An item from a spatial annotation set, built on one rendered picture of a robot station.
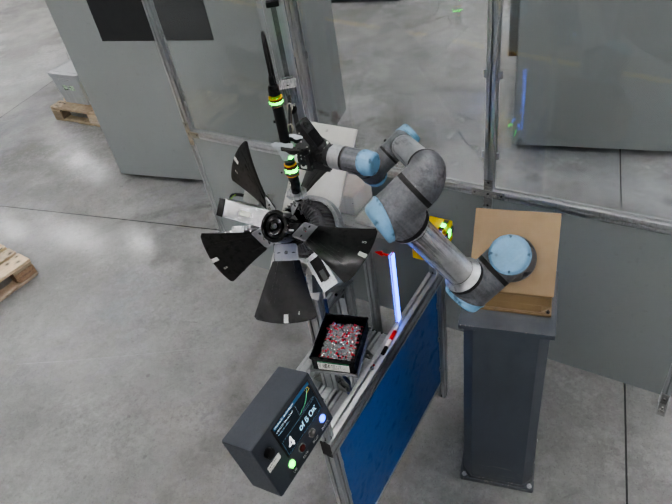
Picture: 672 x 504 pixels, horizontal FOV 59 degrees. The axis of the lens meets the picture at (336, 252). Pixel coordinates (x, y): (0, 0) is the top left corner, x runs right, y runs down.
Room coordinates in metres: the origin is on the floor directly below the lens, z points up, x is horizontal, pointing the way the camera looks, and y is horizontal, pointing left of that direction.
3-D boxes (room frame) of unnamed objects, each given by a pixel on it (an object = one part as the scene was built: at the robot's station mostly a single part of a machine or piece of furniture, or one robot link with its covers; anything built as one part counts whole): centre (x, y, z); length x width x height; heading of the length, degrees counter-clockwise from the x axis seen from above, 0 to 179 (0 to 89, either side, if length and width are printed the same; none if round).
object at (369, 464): (1.41, -0.13, 0.45); 0.82 x 0.02 x 0.66; 143
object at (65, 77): (6.02, 2.11, 0.31); 0.60 x 0.42 x 0.33; 145
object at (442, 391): (1.75, -0.39, 0.39); 0.04 x 0.04 x 0.78; 53
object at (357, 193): (2.29, -0.11, 0.92); 0.17 x 0.16 x 0.11; 143
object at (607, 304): (2.28, -0.35, 0.50); 2.59 x 0.03 x 0.91; 53
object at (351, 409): (1.41, -0.13, 0.82); 0.90 x 0.04 x 0.08; 143
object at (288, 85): (2.34, 0.07, 1.44); 0.10 x 0.07 x 0.09; 178
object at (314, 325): (1.88, 0.14, 0.46); 0.09 x 0.05 x 0.91; 53
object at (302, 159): (1.65, 0.01, 1.53); 0.12 x 0.08 x 0.09; 53
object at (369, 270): (2.22, -0.15, 0.42); 0.04 x 0.04 x 0.83; 53
